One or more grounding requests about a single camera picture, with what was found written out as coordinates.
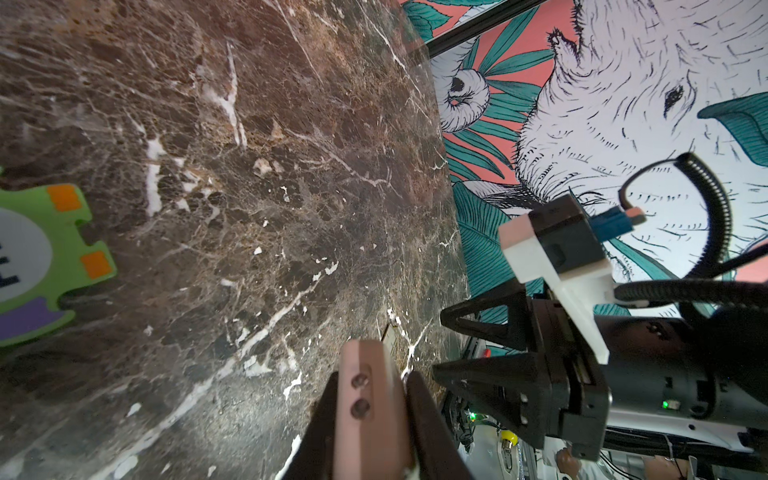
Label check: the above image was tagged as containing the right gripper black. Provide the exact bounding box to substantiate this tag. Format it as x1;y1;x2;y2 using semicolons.
432;279;612;461

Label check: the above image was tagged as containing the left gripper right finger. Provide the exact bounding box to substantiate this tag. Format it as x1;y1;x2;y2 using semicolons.
405;371;473;480

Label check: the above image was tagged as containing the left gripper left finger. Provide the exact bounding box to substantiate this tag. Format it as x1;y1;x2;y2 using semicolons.
283;372;339;480

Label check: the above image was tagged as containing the white remote control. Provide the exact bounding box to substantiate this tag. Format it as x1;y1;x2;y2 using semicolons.
331;340;414;479

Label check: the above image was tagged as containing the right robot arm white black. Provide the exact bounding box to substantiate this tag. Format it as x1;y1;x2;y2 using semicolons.
432;280;767;472

